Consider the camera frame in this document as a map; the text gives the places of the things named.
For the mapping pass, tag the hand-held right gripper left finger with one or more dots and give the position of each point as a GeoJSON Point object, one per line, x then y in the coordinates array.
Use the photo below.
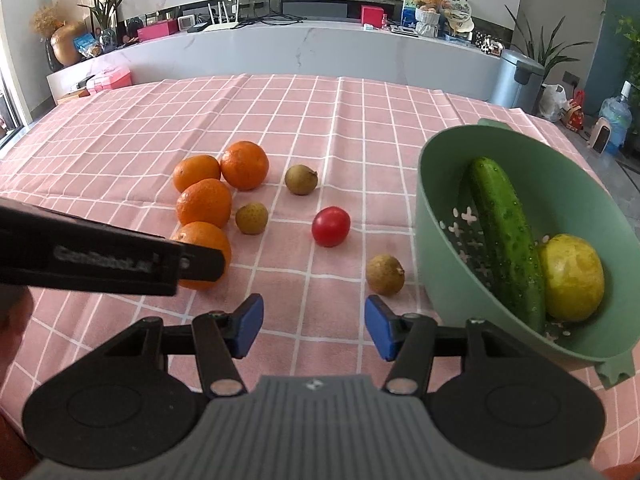
{"type": "Point", "coordinates": [250, 321]}

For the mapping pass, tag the red gift bag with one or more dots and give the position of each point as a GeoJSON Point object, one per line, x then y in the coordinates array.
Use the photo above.
{"type": "Point", "coordinates": [575, 115]}

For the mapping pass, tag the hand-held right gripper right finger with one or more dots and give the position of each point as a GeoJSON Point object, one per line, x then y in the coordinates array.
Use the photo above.
{"type": "Point", "coordinates": [379, 327]}

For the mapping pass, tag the white knitted pot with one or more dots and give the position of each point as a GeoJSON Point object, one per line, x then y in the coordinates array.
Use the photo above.
{"type": "Point", "coordinates": [427, 24]}

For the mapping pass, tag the green cucumber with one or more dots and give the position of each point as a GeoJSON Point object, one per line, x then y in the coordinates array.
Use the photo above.
{"type": "Point", "coordinates": [505, 235]}

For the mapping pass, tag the orange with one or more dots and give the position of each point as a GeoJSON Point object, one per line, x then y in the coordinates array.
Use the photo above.
{"type": "Point", "coordinates": [196, 173]}
{"type": "Point", "coordinates": [245, 165]}
{"type": "Point", "coordinates": [205, 236]}
{"type": "Point", "coordinates": [204, 203]}

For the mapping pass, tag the white plastic bag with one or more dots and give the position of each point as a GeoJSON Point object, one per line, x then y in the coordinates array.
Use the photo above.
{"type": "Point", "coordinates": [552, 102]}

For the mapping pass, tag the trailing vine plant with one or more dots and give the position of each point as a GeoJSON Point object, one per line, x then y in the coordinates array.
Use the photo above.
{"type": "Point", "coordinates": [625, 35]}

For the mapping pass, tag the printed round fan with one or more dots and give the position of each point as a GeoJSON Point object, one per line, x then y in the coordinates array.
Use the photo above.
{"type": "Point", "coordinates": [457, 15]}

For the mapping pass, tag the magenta box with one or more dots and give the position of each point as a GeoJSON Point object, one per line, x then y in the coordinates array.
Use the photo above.
{"type": "Point", "coordinates": [157, 31]}

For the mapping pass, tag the red apple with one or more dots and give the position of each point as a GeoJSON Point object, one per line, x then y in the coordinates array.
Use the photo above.
{"type": "Point", "coordinates": [331, 226]}

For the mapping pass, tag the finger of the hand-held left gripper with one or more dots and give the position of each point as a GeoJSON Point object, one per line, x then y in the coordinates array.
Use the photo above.
{"type": "Point", "coordinates": [202, 266]}

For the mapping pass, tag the brown teddy bear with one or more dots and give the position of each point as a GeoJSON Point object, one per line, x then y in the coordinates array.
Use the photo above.
{"type": "Point", "coordinates": [431, 0]}

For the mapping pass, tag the brown kiwi bottom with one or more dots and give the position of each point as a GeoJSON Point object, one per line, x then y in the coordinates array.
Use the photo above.
{"type": "Point", "coordinates": [385, 275]}

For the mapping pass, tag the red box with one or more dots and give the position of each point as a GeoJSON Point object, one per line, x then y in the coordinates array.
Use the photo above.
{"type": "Point", "coordinates": [377, 15]}

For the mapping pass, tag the rust red cloth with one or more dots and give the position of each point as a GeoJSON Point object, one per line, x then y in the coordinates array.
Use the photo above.
{"type": "Point", "coordinates": [12, 445]}

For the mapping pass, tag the small white clock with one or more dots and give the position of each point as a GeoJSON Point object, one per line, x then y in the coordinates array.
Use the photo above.
{"type": "Point", "coordinates": [187, 23]}

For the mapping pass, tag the golden vase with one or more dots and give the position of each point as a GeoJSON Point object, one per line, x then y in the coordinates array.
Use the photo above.
{"type": "Point", "coordinates": [67, 45]}

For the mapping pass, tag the dried flower bunch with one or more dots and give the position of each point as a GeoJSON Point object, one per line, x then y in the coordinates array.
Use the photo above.
{"type": "Point", "coordinates": [46, 19]}

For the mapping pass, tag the blue water jug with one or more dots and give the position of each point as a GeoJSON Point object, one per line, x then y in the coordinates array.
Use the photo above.
{"type": "Point", "coordinates": [617, 117]}

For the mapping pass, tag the pink checked tablecloth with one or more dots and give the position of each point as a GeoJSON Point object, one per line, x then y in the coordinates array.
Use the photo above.
{"type": "Point", "coordinates": [325, 125]}

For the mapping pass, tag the yellow round fruit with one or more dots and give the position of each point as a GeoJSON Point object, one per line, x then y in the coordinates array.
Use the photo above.
{"type": "Point", "coordinates": [572, 277]}

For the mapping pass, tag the black white figurines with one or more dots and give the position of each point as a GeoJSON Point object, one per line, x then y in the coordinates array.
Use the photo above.
{"type": "Point", "coordinates": [487, 44]}

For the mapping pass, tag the grey blue trash bin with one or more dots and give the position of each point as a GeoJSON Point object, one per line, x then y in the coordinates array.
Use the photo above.
{"type": "Point", "coordinates": [515, 80]}

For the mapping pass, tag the white router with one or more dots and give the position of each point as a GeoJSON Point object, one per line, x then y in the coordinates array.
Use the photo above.
{"type": "Point", "coordinates": [224, 19]}

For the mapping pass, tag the blue green painting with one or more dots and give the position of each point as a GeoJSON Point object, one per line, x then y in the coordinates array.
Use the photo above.
{"type": "Point", "coordinates": [410, 7]}

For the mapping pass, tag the small white heater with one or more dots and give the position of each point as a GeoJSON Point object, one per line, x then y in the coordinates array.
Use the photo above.
{"type": "Point", "coordinates": [600, 136]}

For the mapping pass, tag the long-leaf potted plant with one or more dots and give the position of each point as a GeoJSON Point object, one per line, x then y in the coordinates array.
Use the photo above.
{"type": "Point", "coordinates": [105, 10]}

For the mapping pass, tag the green strainer bowl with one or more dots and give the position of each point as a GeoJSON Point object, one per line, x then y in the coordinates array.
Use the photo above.
{"type": "Point", "coordinates": [550, 180]}

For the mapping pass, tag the wooden box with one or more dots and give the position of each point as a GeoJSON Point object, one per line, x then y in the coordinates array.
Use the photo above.
{"type": "Point", "coordinates": [74, 96]}

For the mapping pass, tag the tall green leafy plant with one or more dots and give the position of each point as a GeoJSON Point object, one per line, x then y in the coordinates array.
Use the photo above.
{"type": "Point", "coordinates": [547, 52]}

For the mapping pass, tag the blue snack bag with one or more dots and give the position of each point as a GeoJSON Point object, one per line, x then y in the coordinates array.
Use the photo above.
{"type": "Point", "coordinates": [89, 46]}

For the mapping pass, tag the grey marble media console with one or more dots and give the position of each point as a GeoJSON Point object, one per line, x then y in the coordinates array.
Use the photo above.
{"type": "Point", "coordinates": [300, 55]}

